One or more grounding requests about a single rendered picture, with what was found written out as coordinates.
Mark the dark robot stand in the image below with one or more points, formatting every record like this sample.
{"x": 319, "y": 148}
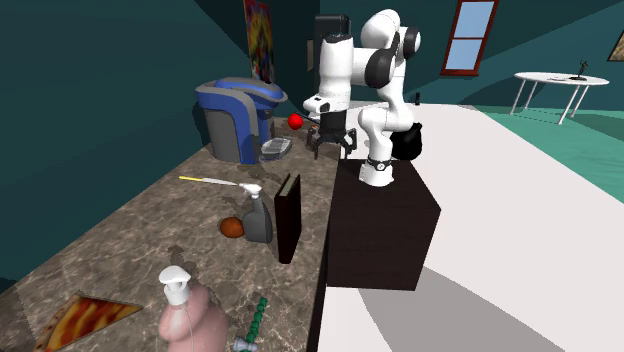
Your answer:
{"x": 380, "y": 229}

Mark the framed wall picture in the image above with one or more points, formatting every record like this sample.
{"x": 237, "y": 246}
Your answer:
{"x": 618, "y": 50}

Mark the grey spray bottle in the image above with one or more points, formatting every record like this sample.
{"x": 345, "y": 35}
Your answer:
{"x": 257, "y": 222}

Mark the brown egg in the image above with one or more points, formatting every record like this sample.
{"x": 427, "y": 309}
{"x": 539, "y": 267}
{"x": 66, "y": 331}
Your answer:
{"x": 231, "y": 227}

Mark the colourful wall poster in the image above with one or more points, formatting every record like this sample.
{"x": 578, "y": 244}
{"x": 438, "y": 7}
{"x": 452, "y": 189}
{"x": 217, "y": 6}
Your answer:
{"x": 259, "y": 39}

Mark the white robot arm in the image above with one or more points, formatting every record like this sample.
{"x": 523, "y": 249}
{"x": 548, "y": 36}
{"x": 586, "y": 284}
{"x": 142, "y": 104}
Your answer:
{"x": 336, "y": 73}

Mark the pizza slice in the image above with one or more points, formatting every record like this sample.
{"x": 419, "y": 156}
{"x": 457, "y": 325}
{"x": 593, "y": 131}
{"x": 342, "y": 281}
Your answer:
{"x": 88, "y": 319}

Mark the white round table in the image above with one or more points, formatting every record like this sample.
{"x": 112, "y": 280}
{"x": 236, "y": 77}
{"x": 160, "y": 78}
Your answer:
{"x": 560, "y": 79}

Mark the red framed window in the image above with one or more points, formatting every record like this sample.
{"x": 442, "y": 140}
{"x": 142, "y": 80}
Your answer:
{"x": 469, "y": 39}

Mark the black book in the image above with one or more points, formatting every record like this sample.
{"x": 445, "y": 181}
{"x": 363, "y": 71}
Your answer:
{"x": 287, "y": 219}

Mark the red ball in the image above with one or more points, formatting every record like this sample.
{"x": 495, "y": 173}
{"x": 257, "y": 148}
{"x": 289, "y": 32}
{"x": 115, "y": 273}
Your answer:
{"x": 295, "y": 121}

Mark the blue grey coffee machine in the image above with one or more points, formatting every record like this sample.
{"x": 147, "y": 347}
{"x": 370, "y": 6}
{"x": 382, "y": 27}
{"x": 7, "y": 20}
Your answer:
{"x": 229, "y": 122}

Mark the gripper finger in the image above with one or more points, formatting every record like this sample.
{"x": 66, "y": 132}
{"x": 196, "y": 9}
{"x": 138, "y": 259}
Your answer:
{"x": 350, "y": 139}
{"x": 312, "y": 138}

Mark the pink soap pump bottle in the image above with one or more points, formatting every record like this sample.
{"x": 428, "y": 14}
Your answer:
{"x": 195, "y": 317}

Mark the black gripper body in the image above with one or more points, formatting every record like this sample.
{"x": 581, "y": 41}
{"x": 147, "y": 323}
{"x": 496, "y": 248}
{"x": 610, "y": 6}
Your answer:
{"x": 332, "y": 126}

